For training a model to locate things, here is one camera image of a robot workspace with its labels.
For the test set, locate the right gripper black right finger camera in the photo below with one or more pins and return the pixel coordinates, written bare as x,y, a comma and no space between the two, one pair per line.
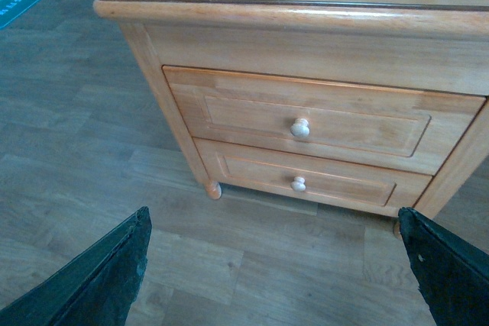
452,274

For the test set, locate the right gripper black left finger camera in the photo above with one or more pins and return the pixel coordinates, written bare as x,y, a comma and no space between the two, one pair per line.
98,287

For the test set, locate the wooden drawer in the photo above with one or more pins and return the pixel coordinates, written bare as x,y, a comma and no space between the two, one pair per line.
347,185
402,129

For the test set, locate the lower drawer knob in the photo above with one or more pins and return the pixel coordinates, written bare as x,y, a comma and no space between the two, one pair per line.
298,184

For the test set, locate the drawer knob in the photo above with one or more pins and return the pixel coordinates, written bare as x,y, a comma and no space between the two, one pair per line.
300,128
298,184

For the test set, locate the upper drawer knob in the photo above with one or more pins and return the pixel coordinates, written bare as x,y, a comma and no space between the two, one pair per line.
300,128

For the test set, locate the wooden nightstand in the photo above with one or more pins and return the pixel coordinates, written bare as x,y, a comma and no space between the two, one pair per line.
422,45

